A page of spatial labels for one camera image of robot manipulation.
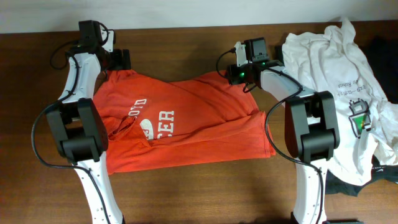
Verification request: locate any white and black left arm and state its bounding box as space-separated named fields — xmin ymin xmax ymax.
xmin=45 ymin=44 xmax=131 ymax=223

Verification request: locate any black garment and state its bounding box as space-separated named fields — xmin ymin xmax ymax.
xmin=362 ymin=37 xmax=397 ymax=104

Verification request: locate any white crumpled t-shirt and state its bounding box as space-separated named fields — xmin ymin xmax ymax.
xmin=282 ymin=19 xmax=397 ymax=186

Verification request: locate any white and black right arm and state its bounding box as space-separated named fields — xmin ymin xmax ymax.
xmin=226 ymin=62 xmax=340 ymax=223

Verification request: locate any red printed t-shirt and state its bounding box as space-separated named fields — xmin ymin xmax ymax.
xmin=93 ymin=70 xmax=275 ymax=174

